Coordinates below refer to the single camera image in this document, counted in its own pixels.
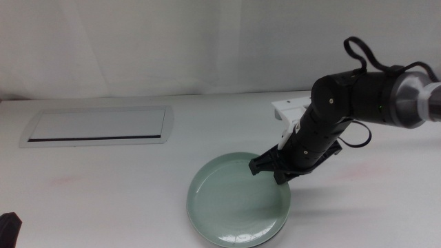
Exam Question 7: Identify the pale green shallow bowl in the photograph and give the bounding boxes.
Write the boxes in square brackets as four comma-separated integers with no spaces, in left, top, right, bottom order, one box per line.
[186,152,291,248]

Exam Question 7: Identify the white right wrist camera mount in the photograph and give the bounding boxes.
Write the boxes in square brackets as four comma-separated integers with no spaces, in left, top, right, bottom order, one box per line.
[271,95,313,151]

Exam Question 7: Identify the white strap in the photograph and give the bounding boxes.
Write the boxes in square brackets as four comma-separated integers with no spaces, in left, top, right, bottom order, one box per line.
[411,76,441,116]

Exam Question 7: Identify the white table cable flap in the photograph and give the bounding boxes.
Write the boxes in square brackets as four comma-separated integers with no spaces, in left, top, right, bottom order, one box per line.
[19,105,175,149]

